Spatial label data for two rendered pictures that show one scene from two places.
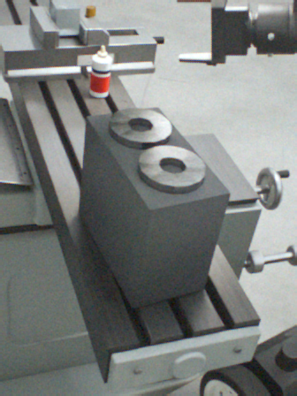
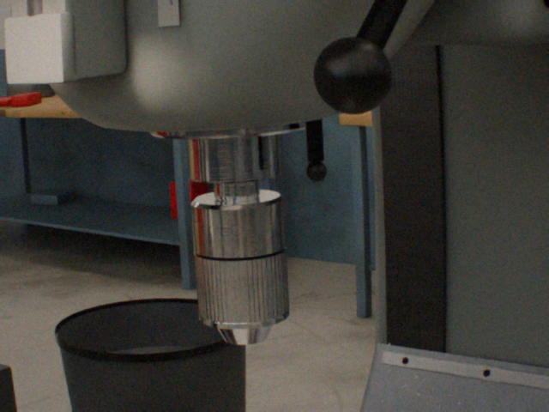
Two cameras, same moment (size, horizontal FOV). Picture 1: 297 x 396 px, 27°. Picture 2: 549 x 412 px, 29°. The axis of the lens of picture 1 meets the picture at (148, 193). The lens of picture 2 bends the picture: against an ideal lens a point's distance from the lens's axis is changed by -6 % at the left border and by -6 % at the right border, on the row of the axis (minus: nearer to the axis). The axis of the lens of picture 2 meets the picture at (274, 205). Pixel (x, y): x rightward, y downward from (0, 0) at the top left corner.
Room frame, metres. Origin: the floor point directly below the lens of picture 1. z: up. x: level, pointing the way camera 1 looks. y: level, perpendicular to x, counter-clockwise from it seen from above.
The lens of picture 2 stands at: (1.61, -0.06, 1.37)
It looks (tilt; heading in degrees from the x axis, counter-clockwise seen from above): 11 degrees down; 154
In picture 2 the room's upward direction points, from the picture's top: 3 degrees counter-clockwise
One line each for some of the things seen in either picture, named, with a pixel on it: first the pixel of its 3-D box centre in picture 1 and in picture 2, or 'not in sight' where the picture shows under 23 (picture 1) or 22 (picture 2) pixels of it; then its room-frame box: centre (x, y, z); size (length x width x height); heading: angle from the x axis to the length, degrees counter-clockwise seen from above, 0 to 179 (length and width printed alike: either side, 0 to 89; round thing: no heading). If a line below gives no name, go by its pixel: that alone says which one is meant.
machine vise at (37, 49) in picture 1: (76, 40); not in sight; (1.27, 0.22, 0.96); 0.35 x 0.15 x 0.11; 118
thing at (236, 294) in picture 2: not in sight; (241, 267); (1.10, 0.17, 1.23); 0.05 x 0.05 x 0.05
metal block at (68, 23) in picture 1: (64, 16); not in sight; (1.26, 0.24, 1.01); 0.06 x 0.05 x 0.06; 28
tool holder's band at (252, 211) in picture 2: not in sight; (237, 206); (1.10, 0.17, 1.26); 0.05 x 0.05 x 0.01
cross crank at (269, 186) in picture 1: (257, 190); not in sight; (1.31, -0.28, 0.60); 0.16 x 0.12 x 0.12; 115
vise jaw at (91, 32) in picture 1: (88, 25); not in sight; (1.29, 0.19, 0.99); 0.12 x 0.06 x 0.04; 28
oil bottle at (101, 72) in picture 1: (101, 70); not in sight; (1.15, 0.14, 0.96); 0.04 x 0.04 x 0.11
